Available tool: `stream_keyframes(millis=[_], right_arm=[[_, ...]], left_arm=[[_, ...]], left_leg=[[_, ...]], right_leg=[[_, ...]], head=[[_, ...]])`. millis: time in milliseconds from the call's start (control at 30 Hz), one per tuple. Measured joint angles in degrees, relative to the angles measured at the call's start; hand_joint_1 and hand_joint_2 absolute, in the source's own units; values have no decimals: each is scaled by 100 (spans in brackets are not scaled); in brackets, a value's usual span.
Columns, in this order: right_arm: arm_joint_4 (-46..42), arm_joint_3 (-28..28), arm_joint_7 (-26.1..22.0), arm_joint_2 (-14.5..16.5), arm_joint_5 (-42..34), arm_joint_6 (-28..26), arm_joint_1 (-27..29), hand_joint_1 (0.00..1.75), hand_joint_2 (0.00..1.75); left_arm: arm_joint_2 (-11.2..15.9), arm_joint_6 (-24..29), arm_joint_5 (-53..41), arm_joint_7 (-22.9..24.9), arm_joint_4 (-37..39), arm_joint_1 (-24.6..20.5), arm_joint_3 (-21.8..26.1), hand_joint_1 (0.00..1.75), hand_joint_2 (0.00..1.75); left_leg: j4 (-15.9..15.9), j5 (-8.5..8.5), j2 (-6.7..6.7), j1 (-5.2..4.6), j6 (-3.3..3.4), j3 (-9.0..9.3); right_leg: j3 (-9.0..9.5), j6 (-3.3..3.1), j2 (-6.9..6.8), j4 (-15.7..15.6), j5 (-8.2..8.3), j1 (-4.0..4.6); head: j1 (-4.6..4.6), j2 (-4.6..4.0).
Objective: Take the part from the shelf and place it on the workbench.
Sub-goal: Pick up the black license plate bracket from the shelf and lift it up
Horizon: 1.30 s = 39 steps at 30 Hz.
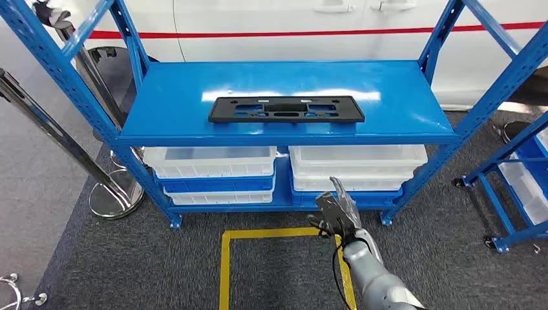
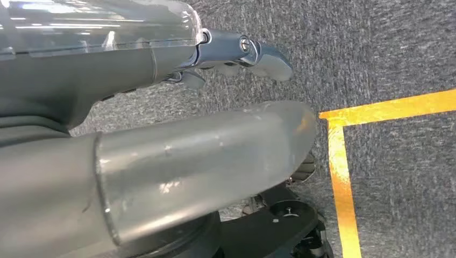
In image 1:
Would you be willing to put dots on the dark round stand base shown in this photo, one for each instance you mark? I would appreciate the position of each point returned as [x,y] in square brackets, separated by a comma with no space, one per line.
[516,130]

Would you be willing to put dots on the blue metal shelf rack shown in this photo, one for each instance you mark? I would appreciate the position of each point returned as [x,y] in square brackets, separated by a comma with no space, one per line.
[171,107]

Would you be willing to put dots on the chrome stanchion post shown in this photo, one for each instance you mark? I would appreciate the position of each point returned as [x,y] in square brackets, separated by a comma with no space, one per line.
[91,76]
[115,201]

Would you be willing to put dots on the long black plastic bracket part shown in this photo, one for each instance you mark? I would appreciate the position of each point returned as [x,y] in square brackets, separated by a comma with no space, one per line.
[222,112]

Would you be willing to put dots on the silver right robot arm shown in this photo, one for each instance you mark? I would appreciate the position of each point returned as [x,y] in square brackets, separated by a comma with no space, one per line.
[372,278]

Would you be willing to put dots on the blue wheeled metal rack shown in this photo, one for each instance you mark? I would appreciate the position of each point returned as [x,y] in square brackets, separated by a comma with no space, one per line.
[491,201]

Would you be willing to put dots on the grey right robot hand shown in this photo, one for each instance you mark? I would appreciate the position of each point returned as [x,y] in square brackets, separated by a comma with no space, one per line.
[336,214]

